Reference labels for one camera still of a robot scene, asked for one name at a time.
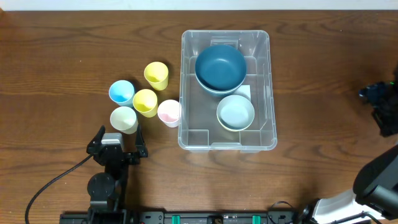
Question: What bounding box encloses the dark teal bowl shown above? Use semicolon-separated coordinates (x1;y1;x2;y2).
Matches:
195;45;247;95

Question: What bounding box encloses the pink cup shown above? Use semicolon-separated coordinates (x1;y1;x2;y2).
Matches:
157;100;181;128

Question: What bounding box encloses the pale green cup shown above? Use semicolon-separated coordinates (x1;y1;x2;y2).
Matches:
110;106;139;134

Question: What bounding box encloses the white label sticker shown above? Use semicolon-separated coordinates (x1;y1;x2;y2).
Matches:
233;85;251;101

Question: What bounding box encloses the yellow cup near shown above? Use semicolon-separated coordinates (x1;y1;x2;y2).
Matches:
133;89;158;118

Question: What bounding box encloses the light blue-grey small bowl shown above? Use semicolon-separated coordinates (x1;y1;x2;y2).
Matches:
216;95;255;127

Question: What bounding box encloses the yellow small bowl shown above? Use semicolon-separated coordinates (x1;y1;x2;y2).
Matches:
218;120;248;132

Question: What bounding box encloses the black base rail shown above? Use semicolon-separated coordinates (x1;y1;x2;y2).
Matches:
59;209;304;224

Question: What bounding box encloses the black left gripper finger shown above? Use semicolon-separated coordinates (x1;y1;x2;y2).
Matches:
135;124;148;157
86;125;106;154

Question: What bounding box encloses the yellow cup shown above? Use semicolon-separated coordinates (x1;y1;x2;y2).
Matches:
133;89;158;118
144;62;169;91

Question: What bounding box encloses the yellow cup far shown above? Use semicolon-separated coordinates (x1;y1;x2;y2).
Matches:
144;62;169;91

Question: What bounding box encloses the light blue cup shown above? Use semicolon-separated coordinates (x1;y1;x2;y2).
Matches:
108;80;136;108

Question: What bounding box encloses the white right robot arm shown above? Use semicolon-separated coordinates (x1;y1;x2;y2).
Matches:
302;81;397;223

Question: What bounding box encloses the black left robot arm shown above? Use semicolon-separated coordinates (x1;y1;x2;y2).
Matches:
86;126;148;212

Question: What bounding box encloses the clear plastic storage bin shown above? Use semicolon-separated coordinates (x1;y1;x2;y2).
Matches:
178;30;277;152

